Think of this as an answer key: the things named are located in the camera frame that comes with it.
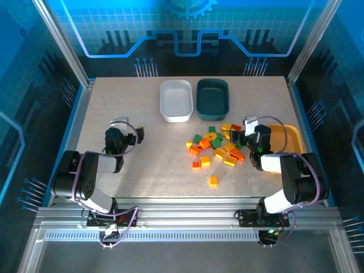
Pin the green lego brick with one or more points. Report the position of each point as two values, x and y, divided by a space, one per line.
211 129
239 146
216 144
219 136
197 138

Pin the yellow round lego piece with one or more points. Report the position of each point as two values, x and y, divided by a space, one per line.
207 137

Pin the yellow plastic container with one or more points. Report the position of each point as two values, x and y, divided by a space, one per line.
293 139

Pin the long orange lego brick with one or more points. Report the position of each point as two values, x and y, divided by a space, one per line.
204 144

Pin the dark teal plastic container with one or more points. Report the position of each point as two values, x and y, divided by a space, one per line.
212 99

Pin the small yellow lego brick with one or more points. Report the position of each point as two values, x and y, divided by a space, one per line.
189 144

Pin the white plastic container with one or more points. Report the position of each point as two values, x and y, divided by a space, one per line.
176 99

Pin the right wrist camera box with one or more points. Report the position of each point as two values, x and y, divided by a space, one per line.
250 126

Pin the left aluminium side rail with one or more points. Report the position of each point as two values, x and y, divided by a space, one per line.
81 113

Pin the aluminium side rail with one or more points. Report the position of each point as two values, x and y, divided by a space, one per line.
81 113
299 113

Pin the right aluminium side rail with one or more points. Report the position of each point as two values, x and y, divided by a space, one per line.
299 113

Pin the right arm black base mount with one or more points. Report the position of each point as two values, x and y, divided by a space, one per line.
247 219

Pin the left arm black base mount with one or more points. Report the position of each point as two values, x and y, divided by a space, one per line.
125 221

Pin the aluminium cross rail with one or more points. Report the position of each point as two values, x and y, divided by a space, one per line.
185 216

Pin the right aluminium frame post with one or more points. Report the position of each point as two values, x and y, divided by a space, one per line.
312 42

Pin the aluminium frame post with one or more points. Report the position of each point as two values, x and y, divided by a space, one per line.
312 42
62 42

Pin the left aluminium frame post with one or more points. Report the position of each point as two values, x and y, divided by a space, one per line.
62 42

